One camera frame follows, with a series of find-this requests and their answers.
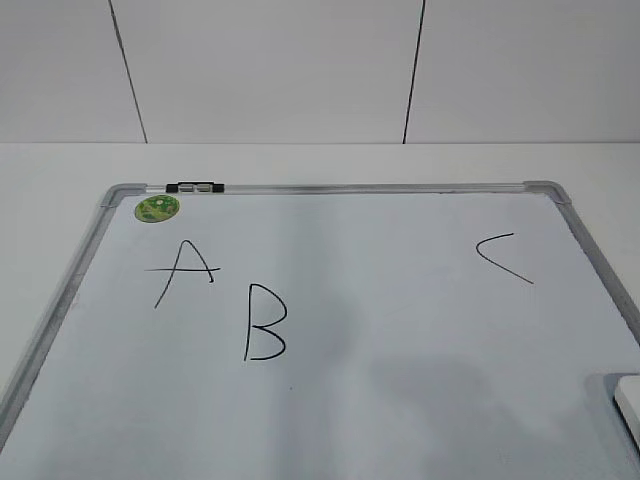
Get white eraser block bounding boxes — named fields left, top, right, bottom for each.
left=614, top=375, right=640, bottom=443

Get green round magnet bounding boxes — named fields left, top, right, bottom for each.
left=134, top=195, right=180, bottom=223

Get white board with grey frame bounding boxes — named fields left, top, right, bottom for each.
left=1, top=182, right=639, bottom=479

